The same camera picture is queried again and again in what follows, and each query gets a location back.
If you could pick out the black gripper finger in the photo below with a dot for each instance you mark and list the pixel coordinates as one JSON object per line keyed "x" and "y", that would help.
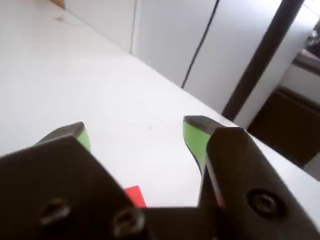
{"x": 250, "y": 187}
{"x": 50, "y": 187}

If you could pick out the red lego block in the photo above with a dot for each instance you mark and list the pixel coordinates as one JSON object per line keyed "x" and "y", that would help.
{"x": 135, "y": 196}

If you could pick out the dark brown cabinet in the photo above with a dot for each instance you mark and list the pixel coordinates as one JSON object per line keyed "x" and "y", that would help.
{"x": 287, "y": 125}

